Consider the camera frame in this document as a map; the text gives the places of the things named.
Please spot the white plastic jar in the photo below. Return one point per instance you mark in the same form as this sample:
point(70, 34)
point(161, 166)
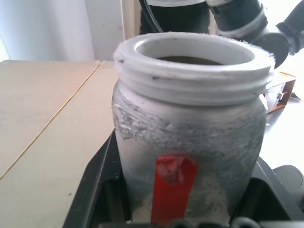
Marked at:
point(190, 123)

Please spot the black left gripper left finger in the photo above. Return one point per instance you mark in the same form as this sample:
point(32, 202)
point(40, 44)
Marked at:
point(95, 180)

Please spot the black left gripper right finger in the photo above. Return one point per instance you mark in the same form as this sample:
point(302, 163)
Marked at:
point(278, 194)

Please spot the brown contents inside jar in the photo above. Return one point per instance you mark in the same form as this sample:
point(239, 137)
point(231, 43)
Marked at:
point(190, 59)

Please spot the brown cardboard box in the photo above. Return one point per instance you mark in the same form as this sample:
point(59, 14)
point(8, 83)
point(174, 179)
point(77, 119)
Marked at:
point(286, 91)

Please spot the black robot torso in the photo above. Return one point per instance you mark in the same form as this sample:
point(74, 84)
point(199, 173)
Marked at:
point(185, 16)

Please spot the light wooden post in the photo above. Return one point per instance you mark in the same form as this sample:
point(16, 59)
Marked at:
point(130, 19)

